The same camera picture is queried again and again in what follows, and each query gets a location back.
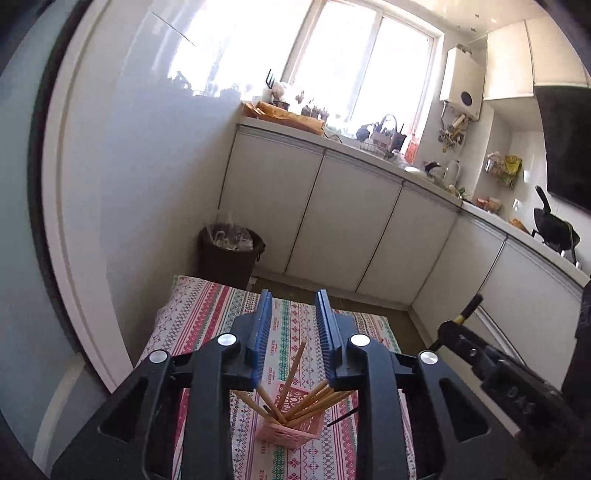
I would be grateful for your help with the black wok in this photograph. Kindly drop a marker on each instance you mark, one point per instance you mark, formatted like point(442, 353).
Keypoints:
point(559, 235)

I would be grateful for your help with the white kettle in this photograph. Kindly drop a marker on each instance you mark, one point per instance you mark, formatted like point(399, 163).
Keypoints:
point(453, 171)

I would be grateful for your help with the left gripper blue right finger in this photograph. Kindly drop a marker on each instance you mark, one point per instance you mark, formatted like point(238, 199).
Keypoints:
point(330, 337)

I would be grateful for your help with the red bottle on counter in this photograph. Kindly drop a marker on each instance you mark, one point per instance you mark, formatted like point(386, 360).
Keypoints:
point(411, 152)

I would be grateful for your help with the dark trash bin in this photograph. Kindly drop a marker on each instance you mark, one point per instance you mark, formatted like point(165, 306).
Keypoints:
point(227, 254)

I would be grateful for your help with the white upper cabinet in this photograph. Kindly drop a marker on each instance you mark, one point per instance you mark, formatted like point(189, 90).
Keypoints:
point(530, 53)

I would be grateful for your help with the black range hood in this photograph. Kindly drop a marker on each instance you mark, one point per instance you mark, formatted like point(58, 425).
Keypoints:
point(566, 121)

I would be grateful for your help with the black chopstick gold band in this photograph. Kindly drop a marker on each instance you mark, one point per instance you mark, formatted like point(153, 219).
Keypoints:
point(344, 416)

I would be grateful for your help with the orange cloth on counter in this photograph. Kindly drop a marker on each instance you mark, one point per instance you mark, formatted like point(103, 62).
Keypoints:
point(267, 112)

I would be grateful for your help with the kitchen window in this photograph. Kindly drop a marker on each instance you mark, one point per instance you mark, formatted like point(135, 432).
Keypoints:
point(368, 61)

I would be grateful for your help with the white water heater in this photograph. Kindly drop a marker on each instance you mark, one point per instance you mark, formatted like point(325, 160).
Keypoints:
point(463, 83)

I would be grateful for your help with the yellow green snack bag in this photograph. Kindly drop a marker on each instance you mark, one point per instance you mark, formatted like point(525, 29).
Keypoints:
point(511, 169)

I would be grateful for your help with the bamboo chopstick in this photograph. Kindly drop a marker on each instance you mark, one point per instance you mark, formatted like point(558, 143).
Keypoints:
point(255, 407)
point(320, 398)
point(323, 405)
point(290, 376)
point(269, 403)
point(308, 399)

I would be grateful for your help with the white lower cabinets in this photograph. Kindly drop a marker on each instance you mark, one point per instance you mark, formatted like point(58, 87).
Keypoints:
point(335, 216)

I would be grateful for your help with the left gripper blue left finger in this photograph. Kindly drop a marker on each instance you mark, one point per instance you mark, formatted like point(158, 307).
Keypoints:
point(255, 352)

